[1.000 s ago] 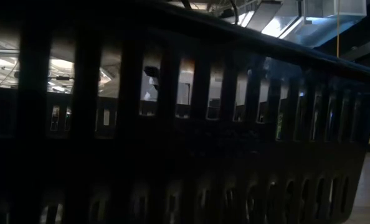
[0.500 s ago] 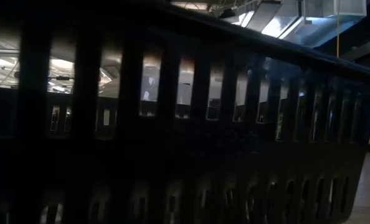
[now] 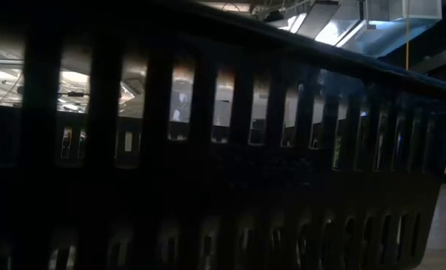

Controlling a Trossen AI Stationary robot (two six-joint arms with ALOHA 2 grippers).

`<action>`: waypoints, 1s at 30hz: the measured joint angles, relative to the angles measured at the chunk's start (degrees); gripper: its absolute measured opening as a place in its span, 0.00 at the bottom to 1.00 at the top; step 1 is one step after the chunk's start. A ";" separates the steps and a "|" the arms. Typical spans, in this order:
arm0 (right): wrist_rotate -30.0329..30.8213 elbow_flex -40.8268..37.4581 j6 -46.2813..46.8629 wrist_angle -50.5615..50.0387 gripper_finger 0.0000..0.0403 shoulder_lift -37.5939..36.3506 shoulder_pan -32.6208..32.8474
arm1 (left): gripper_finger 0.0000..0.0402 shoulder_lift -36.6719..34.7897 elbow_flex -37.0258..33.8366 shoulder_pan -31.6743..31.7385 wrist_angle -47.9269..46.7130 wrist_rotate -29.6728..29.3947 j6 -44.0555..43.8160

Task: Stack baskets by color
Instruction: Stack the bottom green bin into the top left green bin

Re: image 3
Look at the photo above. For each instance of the black plastic slotted basket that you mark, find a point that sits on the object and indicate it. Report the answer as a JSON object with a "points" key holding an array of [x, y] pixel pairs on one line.
{"points": [[223, 180]]}

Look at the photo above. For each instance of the large silver ceiling duct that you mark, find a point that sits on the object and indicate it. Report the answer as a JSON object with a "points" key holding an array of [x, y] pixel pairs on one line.
{"points": [[377, 33]]}

